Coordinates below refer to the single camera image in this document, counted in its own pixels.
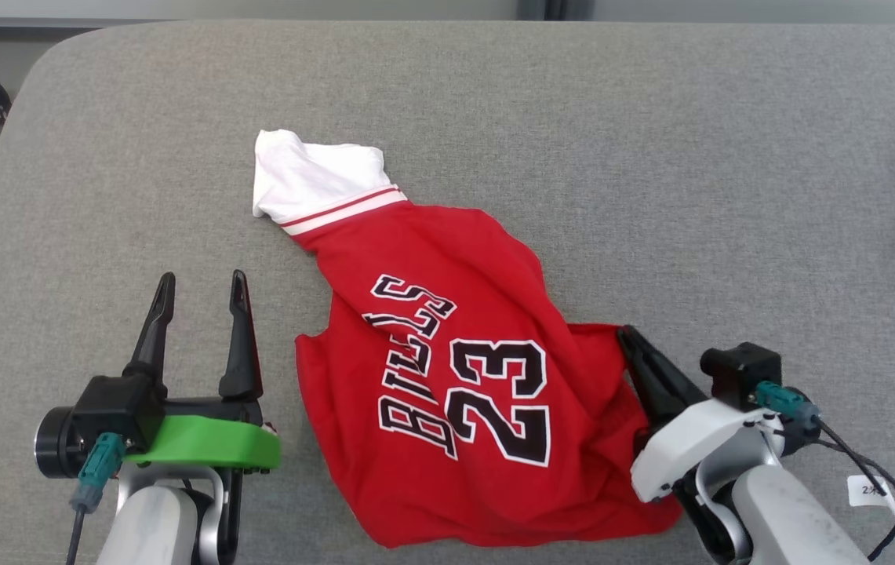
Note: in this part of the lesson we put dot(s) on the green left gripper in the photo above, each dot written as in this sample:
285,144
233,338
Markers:
204,443

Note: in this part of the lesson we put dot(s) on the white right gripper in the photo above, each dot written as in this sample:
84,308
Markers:
690,439

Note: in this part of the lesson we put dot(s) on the red Bulls 23 jersey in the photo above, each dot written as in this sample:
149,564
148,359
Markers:
455,259

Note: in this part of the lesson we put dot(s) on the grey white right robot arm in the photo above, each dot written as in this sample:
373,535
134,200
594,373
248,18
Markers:
792,518

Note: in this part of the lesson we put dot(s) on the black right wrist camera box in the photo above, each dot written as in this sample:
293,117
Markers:
737,369

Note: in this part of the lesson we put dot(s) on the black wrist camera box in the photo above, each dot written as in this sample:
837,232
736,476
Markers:
114,408
737,369

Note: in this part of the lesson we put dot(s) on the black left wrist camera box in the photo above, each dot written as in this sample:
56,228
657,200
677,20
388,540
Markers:
114,408

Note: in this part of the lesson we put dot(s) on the grey partition post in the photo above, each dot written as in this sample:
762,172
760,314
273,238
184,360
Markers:
557,8

